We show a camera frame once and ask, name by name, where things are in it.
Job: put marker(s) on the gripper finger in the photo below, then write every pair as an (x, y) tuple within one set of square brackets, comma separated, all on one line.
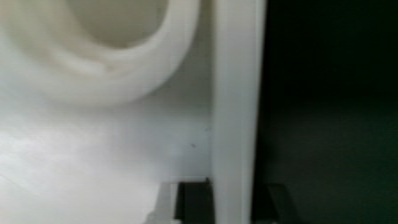
[(275, 210)]

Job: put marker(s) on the white square table top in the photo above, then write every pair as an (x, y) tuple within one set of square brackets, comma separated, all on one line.
[(129, 110)]

